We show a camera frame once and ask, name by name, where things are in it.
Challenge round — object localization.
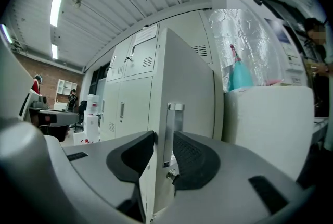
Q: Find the white cabinet door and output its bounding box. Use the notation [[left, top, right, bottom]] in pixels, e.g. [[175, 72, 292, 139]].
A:
[[139, 27, 224, 222]]

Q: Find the grey metal locker cabinet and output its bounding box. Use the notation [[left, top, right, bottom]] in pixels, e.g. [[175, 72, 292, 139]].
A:
[[101, 10, 214, 140], [100, 9, 224, 222]]

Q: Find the white water dispenser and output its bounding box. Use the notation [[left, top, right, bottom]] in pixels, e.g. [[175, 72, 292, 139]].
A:
[[83, 110, 101, 140]]

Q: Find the blue wall poster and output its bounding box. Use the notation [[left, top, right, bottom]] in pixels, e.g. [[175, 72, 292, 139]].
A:
[[264, 17, 289, 44]]

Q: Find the teal bottle with pink cap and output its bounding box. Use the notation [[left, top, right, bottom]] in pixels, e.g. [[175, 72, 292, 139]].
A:
[[228, 44, 254, 92]]

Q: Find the white wall notice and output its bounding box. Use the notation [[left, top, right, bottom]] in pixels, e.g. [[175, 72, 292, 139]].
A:
[[285, 45, 300, 70]]

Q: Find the black office chair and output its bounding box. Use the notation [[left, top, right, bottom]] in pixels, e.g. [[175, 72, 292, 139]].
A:
[[72, 99, 88, 132]]

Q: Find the white paper notice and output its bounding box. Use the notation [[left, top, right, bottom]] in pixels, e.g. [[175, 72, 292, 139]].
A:
[[134, 25, 159, 45]]

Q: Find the silver foil wrapped duct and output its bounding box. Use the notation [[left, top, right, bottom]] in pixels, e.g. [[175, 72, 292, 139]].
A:
[[209, 8, 283, 88]]

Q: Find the water cooler bottle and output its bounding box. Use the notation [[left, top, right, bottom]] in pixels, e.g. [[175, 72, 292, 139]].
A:
[[87, 94, 100, 114]]

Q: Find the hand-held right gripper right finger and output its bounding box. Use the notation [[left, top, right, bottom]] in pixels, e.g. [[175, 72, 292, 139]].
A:
[[172, 131, 221, 191]]

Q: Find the white shelf unit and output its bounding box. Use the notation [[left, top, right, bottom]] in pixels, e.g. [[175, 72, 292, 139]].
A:
[[56, 78, 78, 96]]

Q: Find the white foam box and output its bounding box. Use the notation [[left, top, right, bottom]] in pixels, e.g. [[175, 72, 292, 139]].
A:
[[223, 86, 315, 182]]

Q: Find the black framed window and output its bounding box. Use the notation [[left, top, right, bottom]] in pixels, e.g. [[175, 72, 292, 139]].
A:
[[89, 63, 107, 104]]

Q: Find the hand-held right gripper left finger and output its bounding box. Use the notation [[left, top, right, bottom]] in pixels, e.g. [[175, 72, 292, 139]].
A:
[[106, 130, 157, 184]]

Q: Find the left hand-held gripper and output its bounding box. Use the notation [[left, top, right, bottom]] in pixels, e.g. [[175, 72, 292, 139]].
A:
[[19, 89, 80, 142]]

